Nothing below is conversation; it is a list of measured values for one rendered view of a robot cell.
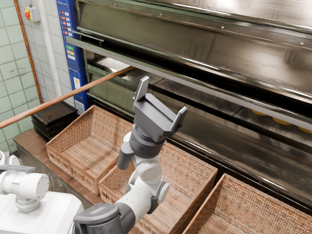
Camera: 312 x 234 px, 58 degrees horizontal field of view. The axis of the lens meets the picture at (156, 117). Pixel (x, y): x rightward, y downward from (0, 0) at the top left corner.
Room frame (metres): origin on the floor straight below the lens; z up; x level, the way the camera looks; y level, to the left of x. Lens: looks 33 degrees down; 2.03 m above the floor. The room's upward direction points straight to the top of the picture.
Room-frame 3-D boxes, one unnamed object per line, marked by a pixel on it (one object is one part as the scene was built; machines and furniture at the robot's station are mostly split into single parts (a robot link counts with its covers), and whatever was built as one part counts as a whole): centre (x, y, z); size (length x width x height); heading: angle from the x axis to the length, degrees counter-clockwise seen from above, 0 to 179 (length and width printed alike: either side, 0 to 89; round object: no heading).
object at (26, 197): (0.52, 0.34, 1.46); 0.10 x 0.07 x 0.09; 81
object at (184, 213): (1.24, -0.01, 0.72); 0.56 x 0.49 x 0.28; 49
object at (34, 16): (2.39, 1.01, 1.46); 0.10 x 0.07 x 0.10; 50
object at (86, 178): (1.62, 0.44, 0.72); 0.56 x 0.49 x 0.28; 51
